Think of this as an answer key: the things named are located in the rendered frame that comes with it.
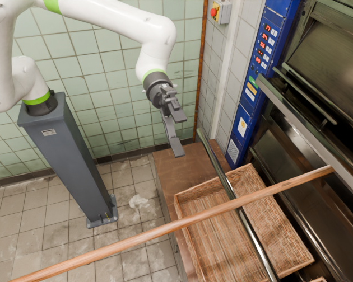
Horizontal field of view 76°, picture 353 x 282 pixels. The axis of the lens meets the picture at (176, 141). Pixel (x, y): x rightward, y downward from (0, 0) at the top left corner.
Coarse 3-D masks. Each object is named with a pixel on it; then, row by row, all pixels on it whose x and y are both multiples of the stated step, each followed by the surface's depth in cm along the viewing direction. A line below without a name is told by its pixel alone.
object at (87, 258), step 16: (304, 176) 84; (320, 176) 85; (256, 192) 79; (272, 192) 80; (224, 208) 76; (176, 224) 72; (128, 240) 69; (144, 240) 69; (80, 256) 66; (96, 256) 66; (32, 272) 64; (48, 272) 63
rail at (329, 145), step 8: (264, 80) 86; (272, 88) 82; (280, 96) 79; (288, 104) 76; (296, 112) 73; (304, 120) 71; (312, 128) 68; (320, 136) 66; (328, 144) 64; (336, 152) 62; (344, 160) 60; (352, 168) 58
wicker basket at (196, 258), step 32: (192, 192) 136; (224, 192) 148; (192, 224) 134; (224, 224) 134; (256, 224) 129; (288, 224) 108; (192, 256) 119; (224, 256) 122; (256, 256) 122; (288, 256) 110
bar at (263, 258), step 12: (204, 144) 99; (216, 168) 91; (228, 180) 87; (228, 192) 84; (240, 216) 77; (252, 228) 74; (252, 240) 72; (264, 252) 69; (264, 264) 67; (276, 276) 65
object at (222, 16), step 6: (216, 0) 125; (216, 6) 124; (222, 6) 121; (228, 6) 122; (216, 12) 126; (222, 12) 123; (228, 12) 124; (216, 18) 127; (222, 18) 126; (228, 18) 127
